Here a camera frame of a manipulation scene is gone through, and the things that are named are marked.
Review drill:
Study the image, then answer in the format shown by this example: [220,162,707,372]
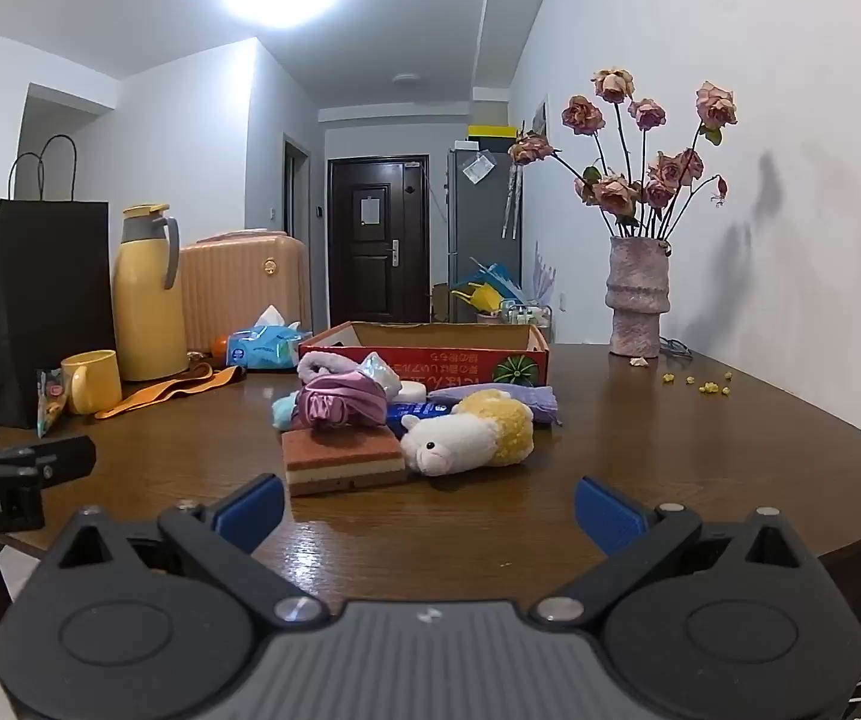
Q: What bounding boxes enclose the red cardboard box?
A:
[297,321,551,391]

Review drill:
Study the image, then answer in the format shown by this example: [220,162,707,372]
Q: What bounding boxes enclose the brown layered sponge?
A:
[281,427,409,497]

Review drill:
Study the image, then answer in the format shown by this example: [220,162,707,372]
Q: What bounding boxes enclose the pink cloth bundle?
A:
[299,371,390,432]

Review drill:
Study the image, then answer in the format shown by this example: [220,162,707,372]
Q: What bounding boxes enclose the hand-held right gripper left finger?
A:
[38,474,330,629]

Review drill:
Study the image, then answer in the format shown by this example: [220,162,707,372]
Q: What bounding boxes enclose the orange cloth strap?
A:
[94,362,247,419]

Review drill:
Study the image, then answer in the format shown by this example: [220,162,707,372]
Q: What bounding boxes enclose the pink textured vase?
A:
[605,236,673,359]

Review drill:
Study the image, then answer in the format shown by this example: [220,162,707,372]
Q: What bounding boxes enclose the blue tissue pack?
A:
[224,305,313,372]

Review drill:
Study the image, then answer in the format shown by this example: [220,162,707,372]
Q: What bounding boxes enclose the dried pink roses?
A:
[509,67,739,241]

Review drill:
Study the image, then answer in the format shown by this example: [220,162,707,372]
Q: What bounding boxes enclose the purple fuzzy headband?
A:
[296,350,360,383]

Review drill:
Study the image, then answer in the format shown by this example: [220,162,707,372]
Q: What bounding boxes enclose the dark brown entrance door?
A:
[327,156,431,325]

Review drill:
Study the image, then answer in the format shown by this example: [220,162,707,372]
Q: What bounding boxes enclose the iridescent plastic bag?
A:
[355,352,401,395]

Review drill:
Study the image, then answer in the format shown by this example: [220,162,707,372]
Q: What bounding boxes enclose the black paper bag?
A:
[0,135,116,430]

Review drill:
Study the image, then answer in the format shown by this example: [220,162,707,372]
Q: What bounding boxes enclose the silver hanging strip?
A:
[503,161,523,241]

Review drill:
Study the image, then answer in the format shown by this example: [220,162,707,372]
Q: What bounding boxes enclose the wire storage rack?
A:
[501,300,553,327]

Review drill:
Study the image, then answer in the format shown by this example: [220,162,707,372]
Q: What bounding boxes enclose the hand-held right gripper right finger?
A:
[527,475,823,629]

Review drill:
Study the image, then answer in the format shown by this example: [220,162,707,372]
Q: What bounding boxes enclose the yellow thermos jug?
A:
[111,202,190,382]

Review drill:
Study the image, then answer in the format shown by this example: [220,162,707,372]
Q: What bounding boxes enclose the small snack packet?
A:
[35,367,71,440]

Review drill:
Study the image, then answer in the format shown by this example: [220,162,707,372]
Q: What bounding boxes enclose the grey refrigerator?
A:
[447,146,523,323]

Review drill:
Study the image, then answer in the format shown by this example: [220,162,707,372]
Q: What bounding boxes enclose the blue packet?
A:
[385,399,455,436]

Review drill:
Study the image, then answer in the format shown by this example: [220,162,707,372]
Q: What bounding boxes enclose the pink ribbed suitcase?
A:
[179,231,311,353]

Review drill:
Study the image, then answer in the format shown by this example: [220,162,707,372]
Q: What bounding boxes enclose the yellow mug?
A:
[61,349,124,416]

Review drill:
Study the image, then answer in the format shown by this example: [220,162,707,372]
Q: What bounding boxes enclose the purple fabric pouch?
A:
[426,385,562,428]

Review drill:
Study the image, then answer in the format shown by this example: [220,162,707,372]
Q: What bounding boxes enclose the dark side door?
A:
[282,133,313,242]

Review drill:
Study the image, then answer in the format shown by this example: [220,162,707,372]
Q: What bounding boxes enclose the white and yellow plush sheep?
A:
[398,388,535,478]

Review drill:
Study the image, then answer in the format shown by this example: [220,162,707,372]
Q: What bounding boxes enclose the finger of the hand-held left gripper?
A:
[0,435,97,492]

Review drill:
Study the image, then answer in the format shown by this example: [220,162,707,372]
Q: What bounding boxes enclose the blue and yellow bags pile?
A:
[451,259,529,316]

